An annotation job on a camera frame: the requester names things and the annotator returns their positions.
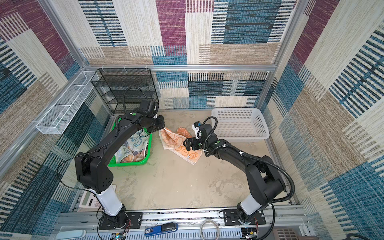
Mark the green plastic laundry basket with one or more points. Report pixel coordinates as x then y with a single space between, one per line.
143 133

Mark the black wire mesh shelf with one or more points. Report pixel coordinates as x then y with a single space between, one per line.
124 89

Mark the orange towel in basket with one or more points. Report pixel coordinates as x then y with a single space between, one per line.
131 158

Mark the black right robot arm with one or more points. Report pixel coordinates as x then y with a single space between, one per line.
268 183

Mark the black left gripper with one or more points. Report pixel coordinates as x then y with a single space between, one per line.
162 124

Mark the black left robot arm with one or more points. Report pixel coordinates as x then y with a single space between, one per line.
92 167

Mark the blue black stapler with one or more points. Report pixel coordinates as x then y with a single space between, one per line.
161 229

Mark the orange bunny pattern towel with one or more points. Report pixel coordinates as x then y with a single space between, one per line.
174 142

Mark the blue patterned towel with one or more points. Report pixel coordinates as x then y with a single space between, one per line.
134 145

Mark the white desk calculator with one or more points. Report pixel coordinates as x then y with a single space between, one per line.
91 201

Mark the light blue flat object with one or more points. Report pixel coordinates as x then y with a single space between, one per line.
71 235

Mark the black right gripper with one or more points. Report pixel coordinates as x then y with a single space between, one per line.
194 140

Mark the white plastic basket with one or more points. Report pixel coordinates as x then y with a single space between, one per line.
241 125

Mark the white wire mesh tray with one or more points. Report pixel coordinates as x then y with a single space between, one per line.
59 116

